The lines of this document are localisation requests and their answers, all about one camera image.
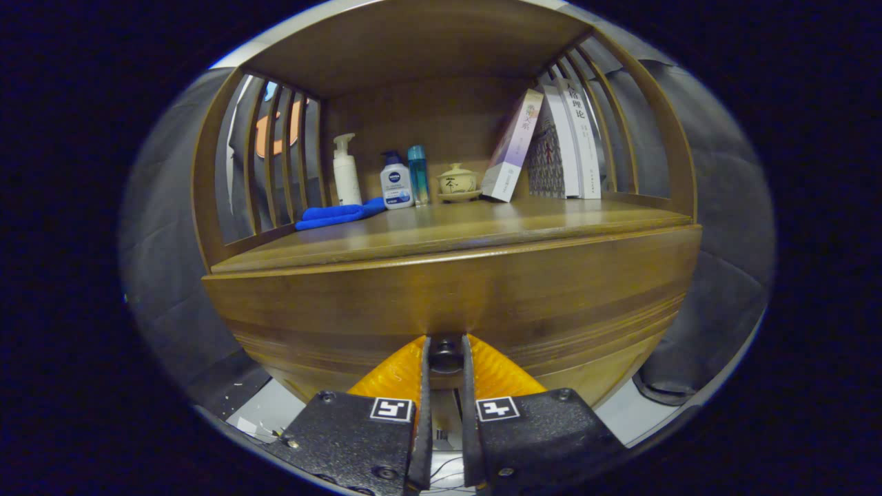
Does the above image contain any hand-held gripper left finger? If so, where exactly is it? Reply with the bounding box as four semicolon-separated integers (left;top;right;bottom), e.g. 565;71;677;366
265;335;433;496

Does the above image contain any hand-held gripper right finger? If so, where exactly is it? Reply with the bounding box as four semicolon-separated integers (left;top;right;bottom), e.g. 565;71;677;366
460;334;628;493

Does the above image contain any wooden drawer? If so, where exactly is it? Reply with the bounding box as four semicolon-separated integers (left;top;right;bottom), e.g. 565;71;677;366
202;224;704;407

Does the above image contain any wooden countertop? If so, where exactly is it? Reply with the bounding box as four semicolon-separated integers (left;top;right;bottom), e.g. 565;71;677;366
210;196;693;274

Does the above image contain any wooden cabinet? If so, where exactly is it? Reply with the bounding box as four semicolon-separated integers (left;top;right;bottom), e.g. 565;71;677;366
192;0;704;414

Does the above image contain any blue cloth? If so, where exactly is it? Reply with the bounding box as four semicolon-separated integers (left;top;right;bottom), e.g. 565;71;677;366
295;198;387;231

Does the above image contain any white bottle with blue cap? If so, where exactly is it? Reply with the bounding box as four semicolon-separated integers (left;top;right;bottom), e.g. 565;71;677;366
380;151;415;210

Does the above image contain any white pump bottle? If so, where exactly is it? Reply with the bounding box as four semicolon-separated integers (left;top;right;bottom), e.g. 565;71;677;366
332;133;362;207

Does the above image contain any beige lidded tea cup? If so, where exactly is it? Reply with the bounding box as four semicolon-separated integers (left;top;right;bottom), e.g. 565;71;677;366
436;163;482;203

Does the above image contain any dark patterned book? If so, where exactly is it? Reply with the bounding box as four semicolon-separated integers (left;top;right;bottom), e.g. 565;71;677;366
528;121;567;200

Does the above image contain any small teal bottle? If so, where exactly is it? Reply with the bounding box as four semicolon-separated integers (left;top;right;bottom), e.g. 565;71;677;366
407;145;431;206

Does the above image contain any black backdrop cloth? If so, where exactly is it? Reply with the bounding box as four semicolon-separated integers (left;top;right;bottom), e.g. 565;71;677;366
119;0;778;407

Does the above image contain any purple and white book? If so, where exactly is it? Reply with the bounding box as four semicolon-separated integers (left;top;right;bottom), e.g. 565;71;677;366
480;88;545;203

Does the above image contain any black cable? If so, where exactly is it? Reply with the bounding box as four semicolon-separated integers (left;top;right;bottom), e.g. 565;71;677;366
427;451;478;493

